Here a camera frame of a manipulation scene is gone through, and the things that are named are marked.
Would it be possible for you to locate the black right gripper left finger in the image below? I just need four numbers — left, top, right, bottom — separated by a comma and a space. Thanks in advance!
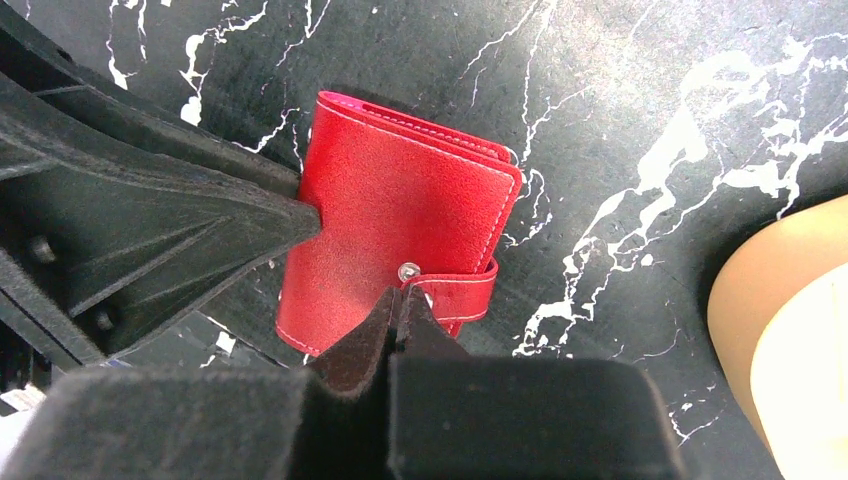
1, 288, 401, 479

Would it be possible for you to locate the orange oval tray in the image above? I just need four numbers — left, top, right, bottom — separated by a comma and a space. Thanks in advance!
707, 196, 847, 479

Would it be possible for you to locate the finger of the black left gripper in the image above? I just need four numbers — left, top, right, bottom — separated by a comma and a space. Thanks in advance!
1, 78, 320, 368
1, 4, 299, 197

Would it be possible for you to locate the red leather card holder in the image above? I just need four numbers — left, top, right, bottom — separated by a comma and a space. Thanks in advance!
275, 91, 523, 356

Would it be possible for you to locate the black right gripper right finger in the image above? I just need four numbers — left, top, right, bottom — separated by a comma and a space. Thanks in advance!
387, 287, 689, 479

